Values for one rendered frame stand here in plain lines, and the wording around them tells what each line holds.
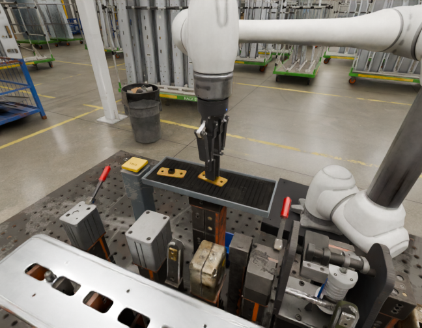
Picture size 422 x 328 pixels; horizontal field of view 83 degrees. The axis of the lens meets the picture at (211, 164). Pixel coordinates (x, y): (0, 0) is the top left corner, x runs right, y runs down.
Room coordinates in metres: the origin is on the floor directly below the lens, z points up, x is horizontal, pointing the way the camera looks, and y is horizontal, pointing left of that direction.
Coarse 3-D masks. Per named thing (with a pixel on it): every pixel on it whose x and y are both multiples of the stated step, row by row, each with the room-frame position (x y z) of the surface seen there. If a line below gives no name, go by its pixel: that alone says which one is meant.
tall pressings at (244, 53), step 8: (240, 0) 8.43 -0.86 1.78; (248, 0) 8.05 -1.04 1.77; (256, 0) 7.99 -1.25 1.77; (240, 8) 8.42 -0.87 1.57; (248, 8) 8.05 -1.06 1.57; (256, 8) 7.90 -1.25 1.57; (240, 16) 8.40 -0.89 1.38; (248, 16) 8.05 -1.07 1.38; (256, 16) 7.87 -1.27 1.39; (248, 48) 8.18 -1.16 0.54; (256, 48) 7.86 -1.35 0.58; (240, 56) 7.97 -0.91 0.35; (248, 56) 8.19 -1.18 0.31; (256, 56) 8.01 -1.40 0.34
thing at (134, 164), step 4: (128, 160) 0.66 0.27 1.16; (132, 160) 0.66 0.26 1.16; (136, 160) 0.66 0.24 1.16; (140, 160) 0.66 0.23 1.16; (144, 160) 0.66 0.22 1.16; (124, 164) 0.64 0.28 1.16; (128, 164) 0.64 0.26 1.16; (132, 164) 0.64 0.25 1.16; (136, 164) 0.64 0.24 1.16; (140, 164) 0.64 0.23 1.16; (144, 164) 0.64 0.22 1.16; (124, 168) 0.63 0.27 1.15; (128, 168) 0.62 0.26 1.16; (132, 168) 0.62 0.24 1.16; (136, 168) 0.62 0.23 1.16; (140, 168) 0.63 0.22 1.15
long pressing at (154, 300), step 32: (32, 256) 0.42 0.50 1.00; (64, 256) 0.42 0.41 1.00; (96, 256) 0.41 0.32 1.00; (0, 288) 0.33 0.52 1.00; (32, 288) 0.33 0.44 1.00; (96, 288) 0.33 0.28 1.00; (128, 288) 0.33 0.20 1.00; (160, 288) 0.32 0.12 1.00; (32, 320) 0.25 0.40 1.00; (64, 320) 0.25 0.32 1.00; (96, 320) 0.25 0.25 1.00; (160, 320) 0.25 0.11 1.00; (192, 320) 0.25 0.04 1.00; (224, 320) 0.25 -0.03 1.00
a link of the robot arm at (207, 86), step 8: (232, 72) 0.55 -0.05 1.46; (200, 80) 0.53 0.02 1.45; (208, 80) 0.52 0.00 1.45; (216, 80) 0.52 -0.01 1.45; (224, 80) 0.52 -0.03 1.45; (200, 88) 0.53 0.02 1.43; (208, 88) 0.52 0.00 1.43; (216, 88) 0.52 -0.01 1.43; (224, 88) 0.52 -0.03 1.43; (200, 96) 0.53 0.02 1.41; (208, 96) 0.52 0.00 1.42; (216, 96) 0.52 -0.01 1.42; (224, 96) 0.52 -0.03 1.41
